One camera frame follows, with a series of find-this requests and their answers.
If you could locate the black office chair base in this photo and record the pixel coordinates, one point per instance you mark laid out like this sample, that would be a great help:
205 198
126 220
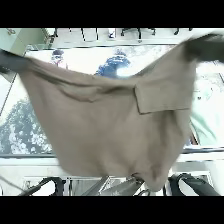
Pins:
138 31

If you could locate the brown garment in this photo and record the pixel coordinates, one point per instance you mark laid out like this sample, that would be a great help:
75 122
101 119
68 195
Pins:
110 133

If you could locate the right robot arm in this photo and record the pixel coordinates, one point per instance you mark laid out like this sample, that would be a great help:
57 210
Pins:
206 46

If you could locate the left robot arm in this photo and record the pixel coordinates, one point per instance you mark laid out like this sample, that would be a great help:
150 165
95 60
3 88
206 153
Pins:
10 61

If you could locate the silver frame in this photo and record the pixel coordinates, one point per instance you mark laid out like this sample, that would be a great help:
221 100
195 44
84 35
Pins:
26 163

